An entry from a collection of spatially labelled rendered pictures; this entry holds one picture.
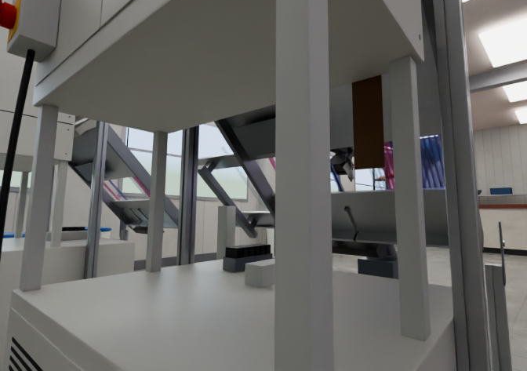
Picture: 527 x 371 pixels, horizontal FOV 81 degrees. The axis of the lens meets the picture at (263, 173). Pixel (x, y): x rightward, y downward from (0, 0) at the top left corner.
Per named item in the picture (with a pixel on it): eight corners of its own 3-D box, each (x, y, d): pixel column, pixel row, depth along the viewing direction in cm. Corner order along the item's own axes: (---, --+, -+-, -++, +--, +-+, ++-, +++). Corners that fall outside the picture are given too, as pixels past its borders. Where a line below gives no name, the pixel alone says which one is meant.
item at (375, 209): (289, 230, 132) (292, 224, 134) (474, 240, 89) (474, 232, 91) (270, 198, 123) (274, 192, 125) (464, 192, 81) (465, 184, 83)
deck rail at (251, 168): (284, 236, 132) (290, 226, 136) (288, 237, 131) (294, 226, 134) (193, 89, 100) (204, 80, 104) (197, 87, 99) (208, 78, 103)
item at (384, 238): (288, 237, 131) (295, 224, 135) (474, 250, 88) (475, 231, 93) (287, 234, 130) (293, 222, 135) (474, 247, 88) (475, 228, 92)
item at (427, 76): (245, 166, 114) (252, 158, 117) (452, 141, 71) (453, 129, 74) (197, 86, 99) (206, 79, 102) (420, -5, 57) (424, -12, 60)
